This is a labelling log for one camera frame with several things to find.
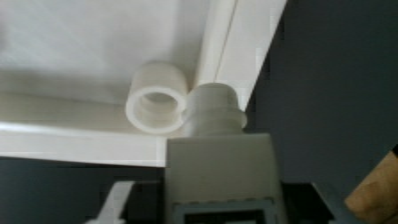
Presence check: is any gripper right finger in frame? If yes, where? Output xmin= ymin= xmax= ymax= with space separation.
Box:
xmin=313 ymin=182 xmax=356 ymax=224

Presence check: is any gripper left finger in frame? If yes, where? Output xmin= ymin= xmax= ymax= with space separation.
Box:
xmin=86 ymin=181 xmax=136 ymax=224

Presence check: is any white square tabletop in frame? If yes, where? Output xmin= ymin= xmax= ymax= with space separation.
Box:
xmin=0 ymin=0 xmax=288 ymax=167

